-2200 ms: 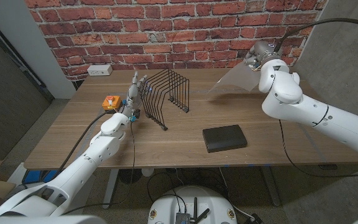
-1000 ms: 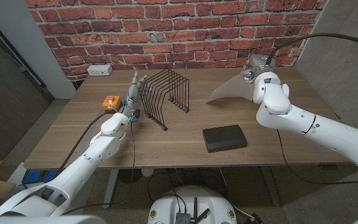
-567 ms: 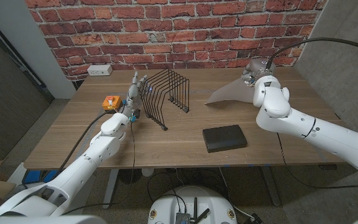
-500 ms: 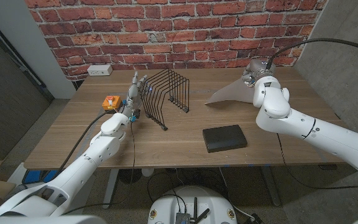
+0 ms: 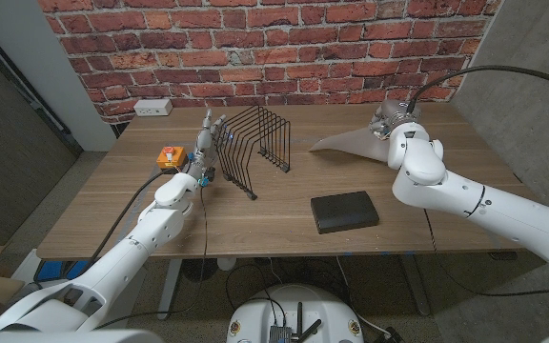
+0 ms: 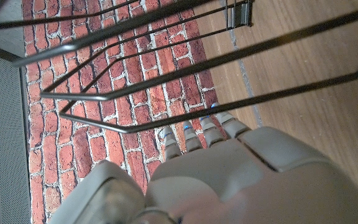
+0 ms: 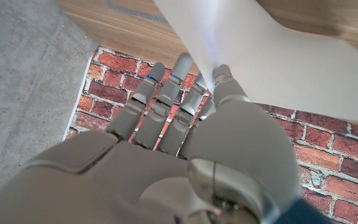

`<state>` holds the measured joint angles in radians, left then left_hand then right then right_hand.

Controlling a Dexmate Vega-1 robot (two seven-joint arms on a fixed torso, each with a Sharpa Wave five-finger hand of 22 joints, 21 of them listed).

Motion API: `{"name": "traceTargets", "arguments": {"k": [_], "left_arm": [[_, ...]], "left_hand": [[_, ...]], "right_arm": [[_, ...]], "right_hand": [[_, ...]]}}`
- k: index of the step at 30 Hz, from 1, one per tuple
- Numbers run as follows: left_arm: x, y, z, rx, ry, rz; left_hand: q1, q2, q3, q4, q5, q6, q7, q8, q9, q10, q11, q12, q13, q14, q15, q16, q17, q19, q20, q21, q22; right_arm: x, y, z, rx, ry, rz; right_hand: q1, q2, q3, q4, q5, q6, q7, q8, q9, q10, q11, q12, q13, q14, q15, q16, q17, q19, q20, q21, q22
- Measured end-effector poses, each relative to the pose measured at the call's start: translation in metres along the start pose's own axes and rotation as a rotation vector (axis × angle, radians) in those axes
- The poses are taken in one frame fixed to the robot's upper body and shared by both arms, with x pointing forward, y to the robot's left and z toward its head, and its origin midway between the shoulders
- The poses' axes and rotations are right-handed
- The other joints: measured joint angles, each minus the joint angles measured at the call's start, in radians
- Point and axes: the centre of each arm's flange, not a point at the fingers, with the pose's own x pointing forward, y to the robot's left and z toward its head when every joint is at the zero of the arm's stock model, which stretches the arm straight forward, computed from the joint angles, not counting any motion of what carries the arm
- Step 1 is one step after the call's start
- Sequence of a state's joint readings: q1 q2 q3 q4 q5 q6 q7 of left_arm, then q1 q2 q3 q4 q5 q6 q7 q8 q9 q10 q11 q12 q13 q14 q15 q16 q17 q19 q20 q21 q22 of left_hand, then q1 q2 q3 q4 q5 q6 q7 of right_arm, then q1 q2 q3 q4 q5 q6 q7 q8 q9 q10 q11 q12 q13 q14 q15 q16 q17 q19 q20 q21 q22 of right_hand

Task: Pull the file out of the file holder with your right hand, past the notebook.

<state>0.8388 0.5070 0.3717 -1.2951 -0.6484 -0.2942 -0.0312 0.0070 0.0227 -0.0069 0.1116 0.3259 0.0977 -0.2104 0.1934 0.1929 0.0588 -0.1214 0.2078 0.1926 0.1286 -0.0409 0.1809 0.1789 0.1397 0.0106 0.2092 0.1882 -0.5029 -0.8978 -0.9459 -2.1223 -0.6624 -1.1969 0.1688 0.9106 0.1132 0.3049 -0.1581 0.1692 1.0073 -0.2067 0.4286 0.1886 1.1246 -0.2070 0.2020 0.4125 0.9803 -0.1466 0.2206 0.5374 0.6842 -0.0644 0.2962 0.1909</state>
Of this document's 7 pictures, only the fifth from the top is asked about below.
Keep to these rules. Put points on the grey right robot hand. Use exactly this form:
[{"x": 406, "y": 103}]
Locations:
[{"x": 393, "y": 116}]

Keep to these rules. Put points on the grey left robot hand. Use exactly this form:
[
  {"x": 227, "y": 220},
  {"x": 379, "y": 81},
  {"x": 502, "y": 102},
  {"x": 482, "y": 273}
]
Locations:
[{"x": 203, "y": 143}]

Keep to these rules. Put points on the white paper file sheet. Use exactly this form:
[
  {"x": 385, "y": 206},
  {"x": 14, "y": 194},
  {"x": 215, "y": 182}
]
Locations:
[{"x": 355, "y": 143}]

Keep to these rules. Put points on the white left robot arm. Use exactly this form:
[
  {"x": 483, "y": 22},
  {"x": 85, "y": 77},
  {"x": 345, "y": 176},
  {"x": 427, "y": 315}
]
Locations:
[{"x": 127, "y": 257}]

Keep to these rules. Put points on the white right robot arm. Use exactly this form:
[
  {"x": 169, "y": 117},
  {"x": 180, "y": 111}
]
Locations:
[{"x": 494, "y": 209}]

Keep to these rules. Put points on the orange emergency stop box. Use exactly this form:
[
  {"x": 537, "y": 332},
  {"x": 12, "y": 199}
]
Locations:
[{"x": 169, "y": 159}]

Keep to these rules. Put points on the white power outlet strip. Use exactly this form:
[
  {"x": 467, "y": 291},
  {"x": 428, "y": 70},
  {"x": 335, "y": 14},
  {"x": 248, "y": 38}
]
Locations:
[{"x": 153, "y": 107}]

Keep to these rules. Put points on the black rectangular box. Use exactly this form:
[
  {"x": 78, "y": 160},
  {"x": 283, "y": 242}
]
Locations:
[{"x": 344, "y": 212}]

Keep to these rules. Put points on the printed red brick backdrop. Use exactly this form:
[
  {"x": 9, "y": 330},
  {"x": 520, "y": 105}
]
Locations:
[{"x": 303, "y": 47}]

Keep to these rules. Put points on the white table leg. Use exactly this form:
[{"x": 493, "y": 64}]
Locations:
[{"x": 169, "y": 286}]

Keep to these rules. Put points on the grey table leg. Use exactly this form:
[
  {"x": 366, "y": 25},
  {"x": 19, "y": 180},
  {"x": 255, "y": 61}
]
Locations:
[{"x": 415, "y": 286}]

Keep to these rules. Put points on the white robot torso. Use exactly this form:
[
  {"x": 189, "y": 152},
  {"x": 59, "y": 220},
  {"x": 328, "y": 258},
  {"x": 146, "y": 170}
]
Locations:
[{"x": 317, "y": 305}]

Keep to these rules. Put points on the blue box under table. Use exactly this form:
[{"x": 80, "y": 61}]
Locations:
[{"x": 48, "y": 270}]

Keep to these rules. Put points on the black antenna radio module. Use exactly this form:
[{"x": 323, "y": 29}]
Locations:
[{"x": 281, "y": 333}]

